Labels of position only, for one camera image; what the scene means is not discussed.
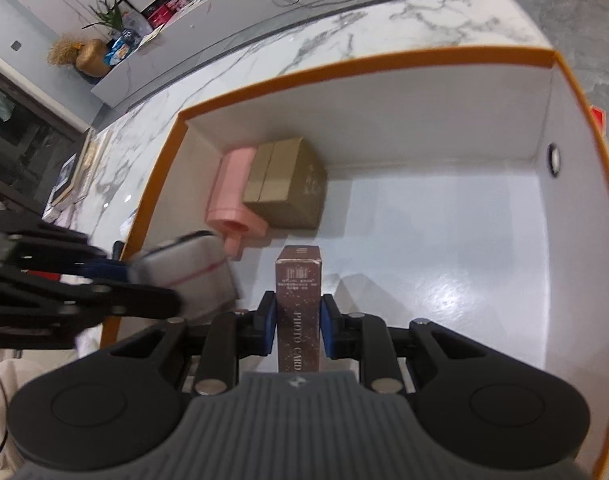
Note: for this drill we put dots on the red boxes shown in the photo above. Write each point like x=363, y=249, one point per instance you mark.
x=159, y=15

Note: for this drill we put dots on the dried flower bunch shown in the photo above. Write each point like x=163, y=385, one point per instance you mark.
x=62, y=50

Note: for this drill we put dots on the grey tin with red stripe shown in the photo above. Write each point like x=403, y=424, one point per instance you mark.
x=194, y=270

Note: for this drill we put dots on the pink plastic cylinder cup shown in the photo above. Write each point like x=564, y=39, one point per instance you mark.
x=229, y=195

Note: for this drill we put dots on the blue snack packet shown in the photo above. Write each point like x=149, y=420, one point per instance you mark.
x=120, y=47

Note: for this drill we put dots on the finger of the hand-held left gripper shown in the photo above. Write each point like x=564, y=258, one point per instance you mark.
x=134, y=301
x=104, y=270

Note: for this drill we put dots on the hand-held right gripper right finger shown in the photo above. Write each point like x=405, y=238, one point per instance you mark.
x=327, y=330

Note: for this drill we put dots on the red object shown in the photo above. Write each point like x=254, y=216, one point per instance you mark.
x=597, y=120

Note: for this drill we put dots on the small brown cardboard box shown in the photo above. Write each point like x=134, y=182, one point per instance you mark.
x=284, y=185

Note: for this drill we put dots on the orange-edged white storage box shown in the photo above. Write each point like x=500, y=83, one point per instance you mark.
x=434, y=235

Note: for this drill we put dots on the grey marble tv console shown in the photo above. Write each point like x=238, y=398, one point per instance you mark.
x=224, y=25

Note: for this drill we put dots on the leaning picture frames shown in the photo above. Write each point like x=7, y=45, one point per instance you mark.
x=77, y=170

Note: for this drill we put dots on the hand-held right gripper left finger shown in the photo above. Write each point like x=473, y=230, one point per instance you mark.
x=268, y=322

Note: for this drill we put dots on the dark glass door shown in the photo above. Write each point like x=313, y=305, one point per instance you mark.
x=19, y=145

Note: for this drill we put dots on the brown speckled card box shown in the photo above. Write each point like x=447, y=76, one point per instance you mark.
x=298, y=300

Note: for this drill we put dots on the green potted plant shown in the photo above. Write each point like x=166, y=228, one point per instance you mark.
x=109, y=17

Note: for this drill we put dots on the grey wall switch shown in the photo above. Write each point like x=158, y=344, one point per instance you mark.
x=16, y=45

